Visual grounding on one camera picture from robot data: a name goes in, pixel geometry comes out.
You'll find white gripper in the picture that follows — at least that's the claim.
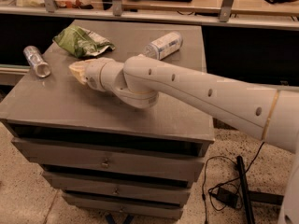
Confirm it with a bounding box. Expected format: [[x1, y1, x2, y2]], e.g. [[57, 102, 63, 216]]
[[68, 58, 113, 92]]

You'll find redbull can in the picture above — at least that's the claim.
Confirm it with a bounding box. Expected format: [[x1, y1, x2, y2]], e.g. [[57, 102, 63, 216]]
[[23, 46, 50, 78]]

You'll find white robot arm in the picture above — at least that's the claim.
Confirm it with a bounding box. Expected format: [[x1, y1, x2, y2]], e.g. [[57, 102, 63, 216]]
[[69, 55, 299, 224]]

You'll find clear plastic water bottle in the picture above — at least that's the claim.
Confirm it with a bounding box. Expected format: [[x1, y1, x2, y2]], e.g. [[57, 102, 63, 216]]
[[142, 32, 183, 60]]

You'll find green chip bag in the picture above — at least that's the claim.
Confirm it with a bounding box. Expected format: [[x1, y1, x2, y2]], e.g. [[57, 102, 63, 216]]
[[53, 24, 115, 58]]

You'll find grey drawer cabinet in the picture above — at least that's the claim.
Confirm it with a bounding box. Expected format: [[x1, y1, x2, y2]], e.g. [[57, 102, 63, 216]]
[[0, 19, 216, 220]]

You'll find black power adapter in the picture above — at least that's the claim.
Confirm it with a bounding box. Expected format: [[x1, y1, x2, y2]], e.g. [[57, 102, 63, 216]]
[[216, 188, 238, 208]]

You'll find black metal floor bar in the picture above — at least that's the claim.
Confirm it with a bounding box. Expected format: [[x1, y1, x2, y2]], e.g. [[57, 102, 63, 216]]
[[236, 156, 255, 224]]

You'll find metal railing frame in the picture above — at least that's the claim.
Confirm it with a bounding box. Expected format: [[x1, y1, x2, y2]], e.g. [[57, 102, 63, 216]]
[[0, 0, 299, 31]]

